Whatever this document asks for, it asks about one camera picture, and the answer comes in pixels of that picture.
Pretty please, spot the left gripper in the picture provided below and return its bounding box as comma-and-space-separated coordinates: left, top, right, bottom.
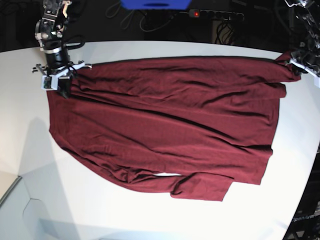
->
285, 48, 320, 78

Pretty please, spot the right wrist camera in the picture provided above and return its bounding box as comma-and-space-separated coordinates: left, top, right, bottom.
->
41, 75, 59, 91

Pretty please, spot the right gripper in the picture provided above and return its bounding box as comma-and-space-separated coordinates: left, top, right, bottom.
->
31, 61, 93, 98

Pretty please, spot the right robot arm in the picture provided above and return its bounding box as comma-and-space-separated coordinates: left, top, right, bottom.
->
31, 0, 92, 99

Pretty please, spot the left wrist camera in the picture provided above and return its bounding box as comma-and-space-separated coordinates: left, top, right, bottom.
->
313, 76, 320, 88

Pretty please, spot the dark red t-shirt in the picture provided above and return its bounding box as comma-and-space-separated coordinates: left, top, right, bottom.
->
47, 53, 300, 201

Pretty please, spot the blue box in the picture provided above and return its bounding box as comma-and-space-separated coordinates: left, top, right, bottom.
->
120, 0, 191, 10

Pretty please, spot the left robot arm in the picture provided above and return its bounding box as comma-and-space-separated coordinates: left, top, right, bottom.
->
273, 0, 320, 81

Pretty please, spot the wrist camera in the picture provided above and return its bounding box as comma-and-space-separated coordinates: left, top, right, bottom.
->
313, 76, 320, 88
41, 75, 59, 91

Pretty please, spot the black power strip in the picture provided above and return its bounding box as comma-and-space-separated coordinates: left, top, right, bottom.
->
188, 9, 245, 21

